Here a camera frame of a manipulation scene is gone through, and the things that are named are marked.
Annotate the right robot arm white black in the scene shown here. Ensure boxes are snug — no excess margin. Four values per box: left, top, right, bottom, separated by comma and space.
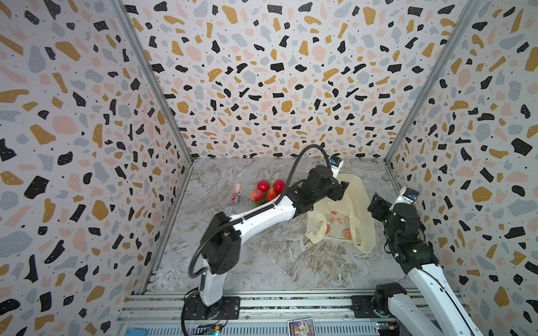
367, 188, 482, 335

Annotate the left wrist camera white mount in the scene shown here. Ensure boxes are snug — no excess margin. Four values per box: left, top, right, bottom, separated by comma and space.
329, 154, 343, 178

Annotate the orange yellow fruit in bag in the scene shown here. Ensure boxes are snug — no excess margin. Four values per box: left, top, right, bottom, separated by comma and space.
250, 188, 265, 202

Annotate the round red fruit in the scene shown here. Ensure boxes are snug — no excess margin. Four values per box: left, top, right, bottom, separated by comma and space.
273, 179, 286, 195
257, 180, 271, 193

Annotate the left black corrugated cable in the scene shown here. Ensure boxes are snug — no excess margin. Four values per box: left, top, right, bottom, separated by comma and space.
180, 144, 333, 336

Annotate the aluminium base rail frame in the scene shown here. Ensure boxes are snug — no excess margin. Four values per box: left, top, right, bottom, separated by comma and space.
112, 289, 419, 335

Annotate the purple printed card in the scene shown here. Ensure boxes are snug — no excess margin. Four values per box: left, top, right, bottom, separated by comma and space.
288, 318, 316, 336

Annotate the left aluminium corner post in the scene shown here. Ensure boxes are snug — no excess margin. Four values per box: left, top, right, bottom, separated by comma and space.
110, 0, 194, 164

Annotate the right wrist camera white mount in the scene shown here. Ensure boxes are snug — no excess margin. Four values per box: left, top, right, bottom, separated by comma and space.
390, 187, 420, 211

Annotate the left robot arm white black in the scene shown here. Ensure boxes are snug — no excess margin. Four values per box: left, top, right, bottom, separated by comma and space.
189, 165, 349, 307

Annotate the right aluminium corner post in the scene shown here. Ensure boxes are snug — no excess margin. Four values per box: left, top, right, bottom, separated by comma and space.
384, 0, 482, 164

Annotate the green scalloped plate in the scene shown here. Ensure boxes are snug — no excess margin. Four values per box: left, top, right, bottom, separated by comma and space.
249, 180, 281, 208

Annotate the aluminium corner post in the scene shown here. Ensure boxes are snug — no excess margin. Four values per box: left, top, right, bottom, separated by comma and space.
110, 0, 194, 164
384, 0, 482, 164

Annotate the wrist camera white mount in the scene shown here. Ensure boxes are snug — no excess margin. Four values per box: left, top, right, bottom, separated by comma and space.
329, 154, 343, 178
390, 187, 420, 211

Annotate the yellow translucent plastic bag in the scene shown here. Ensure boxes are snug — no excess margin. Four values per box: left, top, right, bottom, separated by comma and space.
305, 174, 377, 254

